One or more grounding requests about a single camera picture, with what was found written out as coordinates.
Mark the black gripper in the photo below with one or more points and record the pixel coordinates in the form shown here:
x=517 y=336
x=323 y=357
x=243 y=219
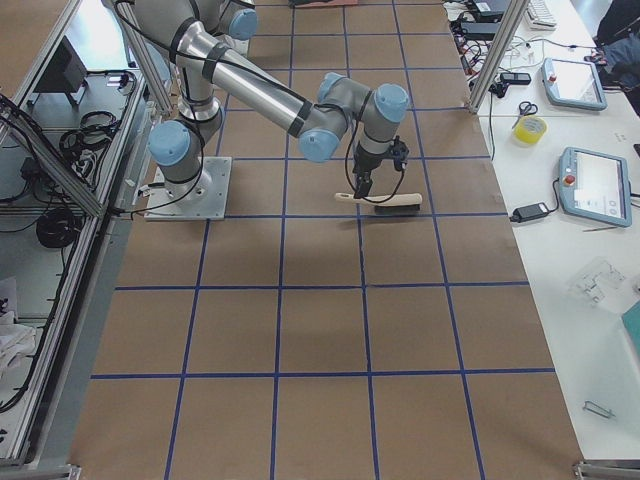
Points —
x=366 y=163

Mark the beige hand brush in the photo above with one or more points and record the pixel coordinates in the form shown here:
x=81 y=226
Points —
x=396 y=204

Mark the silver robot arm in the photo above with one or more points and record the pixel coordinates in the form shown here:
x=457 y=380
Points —
x=191 y=36
x=234 y=18

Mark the black lined trash bin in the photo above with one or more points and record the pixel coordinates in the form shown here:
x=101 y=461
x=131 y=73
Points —
x=321 y=3

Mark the black power adapter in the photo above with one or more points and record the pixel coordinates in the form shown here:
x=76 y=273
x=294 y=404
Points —
x=529 y=212

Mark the yellow tape roll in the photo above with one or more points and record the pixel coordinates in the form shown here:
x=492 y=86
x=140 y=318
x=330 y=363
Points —
x=528 y=130

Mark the far teach pendant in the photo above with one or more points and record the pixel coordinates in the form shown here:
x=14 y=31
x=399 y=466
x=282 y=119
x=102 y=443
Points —
x=573 y=84

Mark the teach pendant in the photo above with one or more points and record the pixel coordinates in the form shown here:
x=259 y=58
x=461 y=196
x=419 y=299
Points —
x=595 y=186
x=573 y=84

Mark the near teach pendant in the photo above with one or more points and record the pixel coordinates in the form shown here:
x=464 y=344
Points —
x=595 y=186

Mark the clear plastic bag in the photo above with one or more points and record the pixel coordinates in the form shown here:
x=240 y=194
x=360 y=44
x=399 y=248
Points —
x=590 y=282

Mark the black monitor on shelf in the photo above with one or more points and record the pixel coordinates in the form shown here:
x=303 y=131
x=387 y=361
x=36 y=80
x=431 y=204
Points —
x=65 y=74

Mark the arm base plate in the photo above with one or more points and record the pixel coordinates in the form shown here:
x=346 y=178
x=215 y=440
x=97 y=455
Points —
x=239 y=42
x=202 y=200

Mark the black handled scissors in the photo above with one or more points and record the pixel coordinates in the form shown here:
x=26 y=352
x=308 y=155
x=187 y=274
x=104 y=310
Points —
x=526 y=108

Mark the aluminium frame post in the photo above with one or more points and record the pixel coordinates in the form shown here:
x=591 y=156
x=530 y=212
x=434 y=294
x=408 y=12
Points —
x=505 y=33

